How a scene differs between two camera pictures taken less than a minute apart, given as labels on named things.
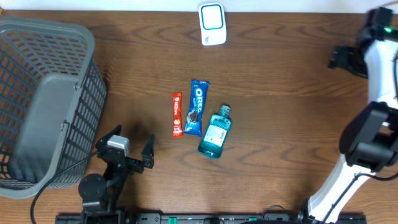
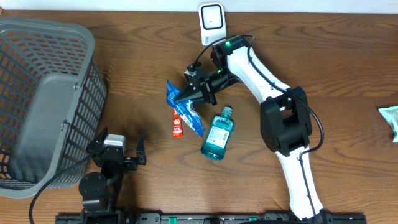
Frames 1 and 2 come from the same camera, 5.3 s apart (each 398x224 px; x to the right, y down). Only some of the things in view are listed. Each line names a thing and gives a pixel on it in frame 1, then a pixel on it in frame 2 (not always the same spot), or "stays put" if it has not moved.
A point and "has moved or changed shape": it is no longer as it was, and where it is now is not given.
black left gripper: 145,155 -> 130,165
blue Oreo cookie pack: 194,121 has moved or changed shape
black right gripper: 342,56 -> 193,86
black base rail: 189,218 stays put
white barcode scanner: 212,23 stays put
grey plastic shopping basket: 53,92 stays put
